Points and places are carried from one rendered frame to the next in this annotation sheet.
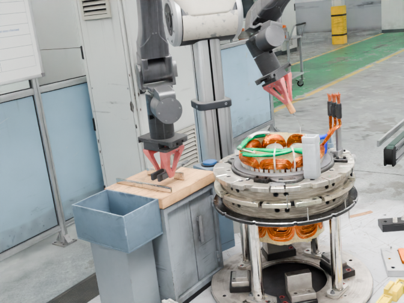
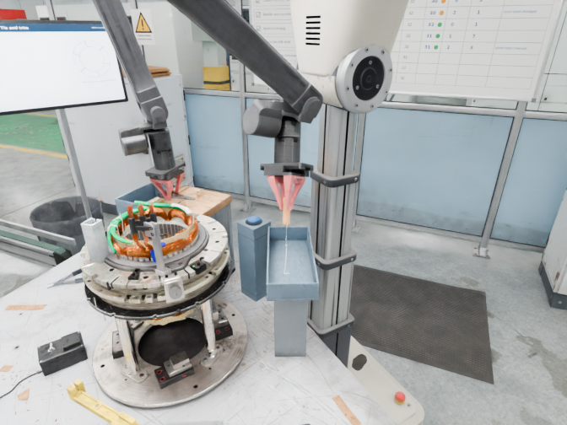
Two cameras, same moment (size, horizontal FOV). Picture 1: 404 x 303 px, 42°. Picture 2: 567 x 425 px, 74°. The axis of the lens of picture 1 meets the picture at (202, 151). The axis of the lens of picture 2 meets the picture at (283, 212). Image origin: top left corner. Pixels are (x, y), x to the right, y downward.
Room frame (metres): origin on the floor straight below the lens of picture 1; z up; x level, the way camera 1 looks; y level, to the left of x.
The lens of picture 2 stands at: (1.24, -0.97, 1.53)
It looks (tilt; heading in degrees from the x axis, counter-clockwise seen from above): 26 degrees down; 76
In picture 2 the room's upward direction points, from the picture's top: straight up
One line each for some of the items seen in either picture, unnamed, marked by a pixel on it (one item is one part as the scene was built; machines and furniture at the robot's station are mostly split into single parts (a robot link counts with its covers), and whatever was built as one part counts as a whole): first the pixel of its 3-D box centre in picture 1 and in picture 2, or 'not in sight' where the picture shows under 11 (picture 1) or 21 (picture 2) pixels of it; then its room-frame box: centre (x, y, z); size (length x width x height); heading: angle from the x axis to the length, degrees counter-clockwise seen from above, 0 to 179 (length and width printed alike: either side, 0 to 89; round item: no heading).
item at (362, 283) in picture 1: (290, 278); (173, 339); (1.15, -0.18, 0.80); 0.39 x 0.39 x 0.01
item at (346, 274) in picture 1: (336, 268); (174, 371); (1.15, -0.30, 0.81); 0.08 x 0.05 x 0.01; 19
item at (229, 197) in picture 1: (241, 199); not in sight; (1.05, -0.07, 1.05); 0.09 x 0.04 x 0.01; 55
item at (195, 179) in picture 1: (161, 184); (186, 204); (1.22, 0.11, 1.05); 0.20 x 0.19 x 0.02; 141
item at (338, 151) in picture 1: (336, 130); (159, 249); (1.16, -0.31, 1.15); 0.03 x 0.02 x 0.12; 137
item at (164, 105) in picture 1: (163, 91); (142, 130); (1.13, 0.07, 1.29); 0.11 x 0.09 x 0.12; 16
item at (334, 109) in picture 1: (334, 109); (143, 223); (1.14, -0.31, 1.21); 0.04 x 0.04 x 0.03; 55
